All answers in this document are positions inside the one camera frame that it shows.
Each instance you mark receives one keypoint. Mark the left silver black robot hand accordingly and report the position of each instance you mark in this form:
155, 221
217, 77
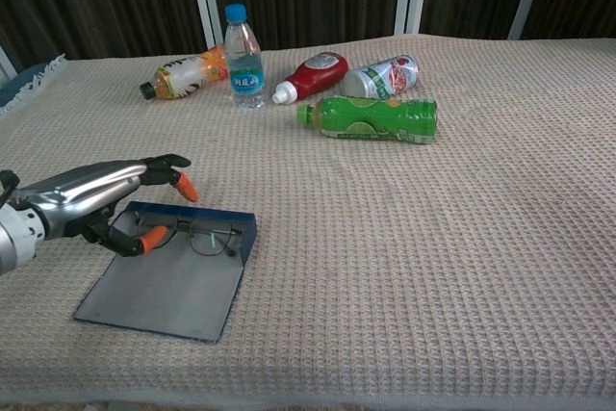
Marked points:
91, 189

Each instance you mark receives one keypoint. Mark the blue glasses case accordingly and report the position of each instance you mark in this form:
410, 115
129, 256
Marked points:
163, 295

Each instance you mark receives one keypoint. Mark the thin black metal eyeglasses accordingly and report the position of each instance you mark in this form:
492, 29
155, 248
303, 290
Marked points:
209, 243

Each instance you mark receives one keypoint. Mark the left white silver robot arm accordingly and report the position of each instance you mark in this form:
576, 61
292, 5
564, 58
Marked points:
14, 242

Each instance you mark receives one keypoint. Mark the orange juice bottle black cap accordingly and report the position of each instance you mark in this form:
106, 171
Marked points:
183, 76

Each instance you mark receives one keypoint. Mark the clear water bottle blue cap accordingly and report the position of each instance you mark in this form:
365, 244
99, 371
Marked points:
245, 79

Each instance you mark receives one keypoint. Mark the red ketchup squeeze bottle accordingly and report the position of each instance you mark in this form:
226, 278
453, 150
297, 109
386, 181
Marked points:
313, 76

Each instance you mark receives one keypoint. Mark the green drink bottle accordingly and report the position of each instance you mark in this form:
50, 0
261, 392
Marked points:
366, 117

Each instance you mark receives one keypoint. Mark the beige waffle weave tablecloth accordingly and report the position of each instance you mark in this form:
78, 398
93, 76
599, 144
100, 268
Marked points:
385, 262

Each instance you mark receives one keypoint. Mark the white red drink can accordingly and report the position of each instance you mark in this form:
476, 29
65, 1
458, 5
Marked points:
385, 76

